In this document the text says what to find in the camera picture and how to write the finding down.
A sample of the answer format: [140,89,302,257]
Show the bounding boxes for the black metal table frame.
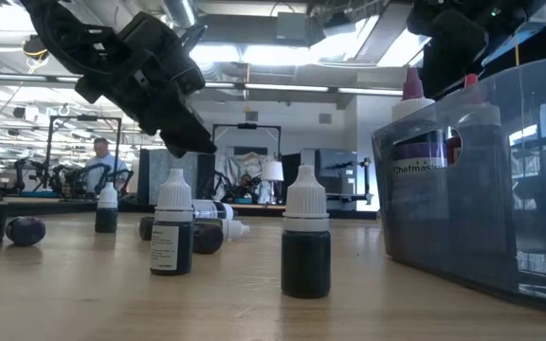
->
[0,201,378,221]

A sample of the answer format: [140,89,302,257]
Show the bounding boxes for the black ceiling camera yellow cable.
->
[21,35,51,62]

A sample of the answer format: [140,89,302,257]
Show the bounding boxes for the translucent grey plastic bin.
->
[371,55,546,314]

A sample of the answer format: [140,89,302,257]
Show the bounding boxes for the small blue dropper bottle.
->
[281,165,333,300]

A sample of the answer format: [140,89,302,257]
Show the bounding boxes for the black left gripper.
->
[76,46,217,158]

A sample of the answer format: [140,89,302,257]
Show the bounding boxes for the grey patterned divider panel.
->
[137,149,199,206]

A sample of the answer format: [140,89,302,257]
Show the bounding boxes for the small red dropper bottle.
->
[191,221,226,256]

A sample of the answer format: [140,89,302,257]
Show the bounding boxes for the pale crumpled cloth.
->
[215,152,267,203]

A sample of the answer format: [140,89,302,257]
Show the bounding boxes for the large red-capped food coloring bottle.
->
[446,73,504,228]

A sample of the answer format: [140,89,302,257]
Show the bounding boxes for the small white-shade table lamp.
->
[260,160,285,206]

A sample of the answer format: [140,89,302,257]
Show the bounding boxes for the long ceiling light strip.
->
[0,71,405,98]

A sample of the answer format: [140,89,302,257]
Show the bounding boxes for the small white-labelled dropper bottle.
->
[191,199,235,222]

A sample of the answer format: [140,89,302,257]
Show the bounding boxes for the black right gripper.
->
[408,0,492,99]

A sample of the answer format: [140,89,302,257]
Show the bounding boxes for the small dark labelled dropper bottle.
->
[149,168,194,277]

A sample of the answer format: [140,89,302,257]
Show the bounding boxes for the person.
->
[85,136,130,195]

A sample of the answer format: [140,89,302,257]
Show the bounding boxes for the large purple-capped food coloring bottle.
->
[390,67,449,228]

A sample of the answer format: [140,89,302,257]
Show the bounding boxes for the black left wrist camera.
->
[125,11,180,54]

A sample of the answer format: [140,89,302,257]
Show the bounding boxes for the black background robot arms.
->
[11,158,136,200]

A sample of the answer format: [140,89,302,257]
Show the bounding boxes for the grey metal cabinet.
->
[300,147,374,212]

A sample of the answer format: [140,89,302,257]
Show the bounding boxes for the black metal frame rig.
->
[210,122,282,205]
[45,114,123,203]

